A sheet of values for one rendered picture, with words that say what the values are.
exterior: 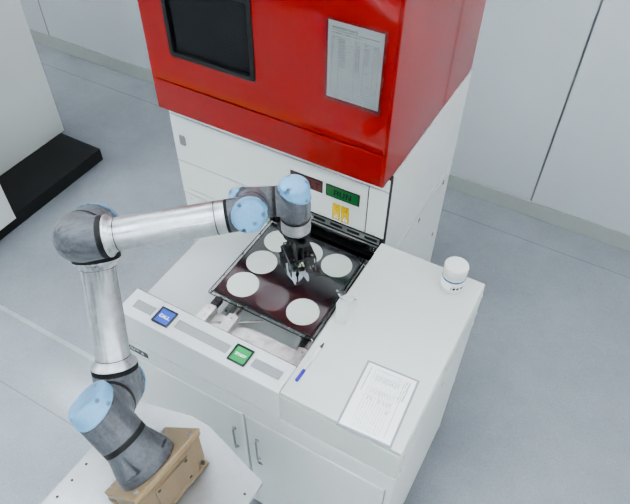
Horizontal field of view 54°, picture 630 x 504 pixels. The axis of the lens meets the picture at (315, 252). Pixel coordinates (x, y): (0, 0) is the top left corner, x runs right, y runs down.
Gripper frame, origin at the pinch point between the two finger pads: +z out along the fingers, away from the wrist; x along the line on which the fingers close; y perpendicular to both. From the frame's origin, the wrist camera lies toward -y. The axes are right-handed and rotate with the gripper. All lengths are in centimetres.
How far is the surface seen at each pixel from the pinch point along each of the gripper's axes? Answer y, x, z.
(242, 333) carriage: -1.8, -16.9, 20.9
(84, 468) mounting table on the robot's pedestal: 22, -66, 27
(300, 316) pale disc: -0.7, 0.9, 19.3
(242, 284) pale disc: -18.4, -12.3, 18.7
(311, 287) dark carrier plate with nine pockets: -10.3, 7.7, 19.3
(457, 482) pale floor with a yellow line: 30, 53, 111
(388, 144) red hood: -11.9, 30.8, -28.4
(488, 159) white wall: -114, 145, 82
